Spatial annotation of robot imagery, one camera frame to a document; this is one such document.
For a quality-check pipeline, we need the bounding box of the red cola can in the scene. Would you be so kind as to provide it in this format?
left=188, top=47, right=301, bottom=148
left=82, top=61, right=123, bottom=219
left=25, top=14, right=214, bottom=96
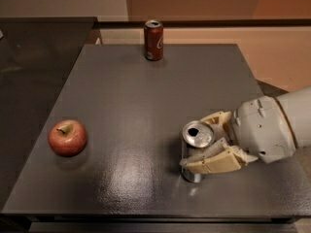
left=144, top=20, right=163, bottom=61

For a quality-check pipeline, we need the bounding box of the red apple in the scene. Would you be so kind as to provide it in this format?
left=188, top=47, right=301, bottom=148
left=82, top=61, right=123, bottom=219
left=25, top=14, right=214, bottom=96
left=48, top=119, right=87, bottom=157

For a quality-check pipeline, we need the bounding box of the silver redbull can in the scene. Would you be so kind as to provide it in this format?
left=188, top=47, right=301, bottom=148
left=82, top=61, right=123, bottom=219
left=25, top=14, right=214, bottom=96
left=180, top=120, right=215, bottom=183

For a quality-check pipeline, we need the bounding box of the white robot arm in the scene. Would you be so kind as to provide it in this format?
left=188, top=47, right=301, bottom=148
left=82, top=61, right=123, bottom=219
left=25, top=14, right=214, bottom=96
left=180, top=87, right=311, bottom=183

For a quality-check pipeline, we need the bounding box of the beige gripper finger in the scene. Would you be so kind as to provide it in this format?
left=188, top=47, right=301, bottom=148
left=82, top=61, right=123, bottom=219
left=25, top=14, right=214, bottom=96
left=201, top=111, right=232, bottom=140
left=180, top=138, right=258, bottom=174

